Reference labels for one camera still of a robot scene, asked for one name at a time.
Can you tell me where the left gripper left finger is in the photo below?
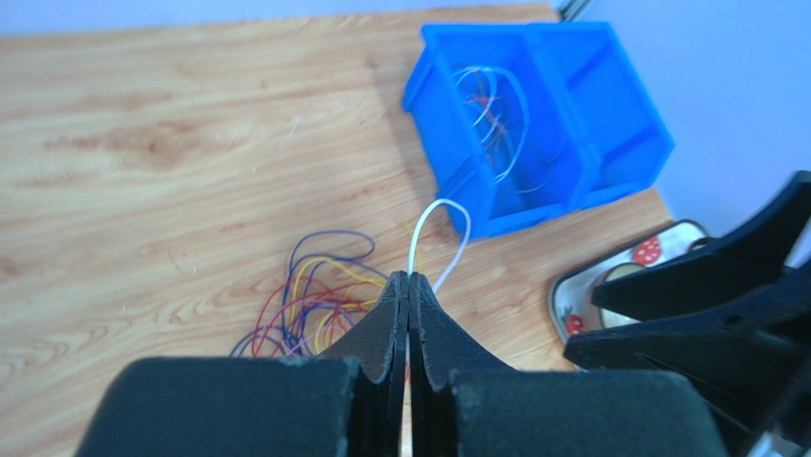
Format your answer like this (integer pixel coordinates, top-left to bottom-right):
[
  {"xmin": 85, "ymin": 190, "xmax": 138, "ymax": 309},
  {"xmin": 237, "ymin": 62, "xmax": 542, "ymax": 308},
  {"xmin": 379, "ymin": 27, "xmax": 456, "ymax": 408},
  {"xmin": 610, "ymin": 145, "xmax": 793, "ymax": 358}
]
[{"xmin": 77, "ymin": 272, "xmax": 408, "ymax": 456}]

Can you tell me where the strawberry print tray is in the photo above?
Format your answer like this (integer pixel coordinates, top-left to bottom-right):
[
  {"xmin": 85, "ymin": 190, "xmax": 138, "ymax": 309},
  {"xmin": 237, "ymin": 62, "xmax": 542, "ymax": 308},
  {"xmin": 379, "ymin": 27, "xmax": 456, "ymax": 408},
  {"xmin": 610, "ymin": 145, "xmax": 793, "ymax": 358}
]
[{"xmin": 548, "ymin": 220, "xmax": 708, "ymax": 342}]

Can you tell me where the red cable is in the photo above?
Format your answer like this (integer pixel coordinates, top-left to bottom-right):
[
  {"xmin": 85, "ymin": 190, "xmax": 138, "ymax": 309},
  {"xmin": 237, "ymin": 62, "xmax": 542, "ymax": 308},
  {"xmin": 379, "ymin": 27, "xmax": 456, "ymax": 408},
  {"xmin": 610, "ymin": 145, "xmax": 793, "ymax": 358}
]
[{"xmin": 251, "ymin": 278, "xmax": 382, "ymax": 357}]

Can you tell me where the orange cable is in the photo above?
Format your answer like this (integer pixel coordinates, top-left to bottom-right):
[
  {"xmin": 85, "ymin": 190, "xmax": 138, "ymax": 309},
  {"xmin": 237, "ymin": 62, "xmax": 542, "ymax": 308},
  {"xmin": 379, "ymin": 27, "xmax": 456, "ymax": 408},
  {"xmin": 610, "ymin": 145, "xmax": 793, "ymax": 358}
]
[{"xmin": 465, "ymin": 91, "xmax": 508, "ymax": 166}]

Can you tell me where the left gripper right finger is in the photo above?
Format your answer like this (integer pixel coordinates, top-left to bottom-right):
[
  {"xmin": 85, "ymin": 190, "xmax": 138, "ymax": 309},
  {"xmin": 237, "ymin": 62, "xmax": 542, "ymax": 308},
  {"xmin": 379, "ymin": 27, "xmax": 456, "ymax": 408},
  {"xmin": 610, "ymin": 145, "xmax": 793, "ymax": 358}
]
[{"xmin": 408, "ymin": 273, "xmax": 726, "ymax": 456}]

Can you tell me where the yellow cable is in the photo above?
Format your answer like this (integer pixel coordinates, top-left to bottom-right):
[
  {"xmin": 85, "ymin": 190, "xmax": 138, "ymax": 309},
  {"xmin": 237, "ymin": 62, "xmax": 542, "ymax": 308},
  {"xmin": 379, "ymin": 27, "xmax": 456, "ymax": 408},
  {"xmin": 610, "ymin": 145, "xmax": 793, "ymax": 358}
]
[{"xmin": 286, "ymin": 255, "xmax": 387, "ymax": 353}]

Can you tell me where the blue cable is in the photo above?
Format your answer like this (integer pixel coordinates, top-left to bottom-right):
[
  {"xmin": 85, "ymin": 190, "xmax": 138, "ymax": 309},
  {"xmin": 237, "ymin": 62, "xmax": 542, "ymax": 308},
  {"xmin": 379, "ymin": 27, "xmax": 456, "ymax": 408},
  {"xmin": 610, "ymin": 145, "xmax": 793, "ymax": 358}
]
[{"xmin": 228, "ymin": 228, "xmax": 389, "ymax": 357}]

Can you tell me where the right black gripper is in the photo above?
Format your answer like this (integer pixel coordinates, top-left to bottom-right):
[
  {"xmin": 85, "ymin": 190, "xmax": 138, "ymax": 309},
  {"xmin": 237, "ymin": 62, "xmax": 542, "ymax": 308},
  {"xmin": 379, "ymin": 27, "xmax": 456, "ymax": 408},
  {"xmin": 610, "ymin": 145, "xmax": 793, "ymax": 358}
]
[{"xmin": 564, "ymin": 170, "xmax": 810, "ymax": 456}]

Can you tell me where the blue plastic bin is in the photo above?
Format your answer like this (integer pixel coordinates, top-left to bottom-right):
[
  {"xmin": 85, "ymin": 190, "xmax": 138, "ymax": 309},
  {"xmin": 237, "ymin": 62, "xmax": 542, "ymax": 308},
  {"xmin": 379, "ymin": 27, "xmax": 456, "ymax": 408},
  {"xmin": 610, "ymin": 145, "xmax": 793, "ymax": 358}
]
[{"xmin": 403, "ymin": 22, "xmax": 674, "ymax": 239}]

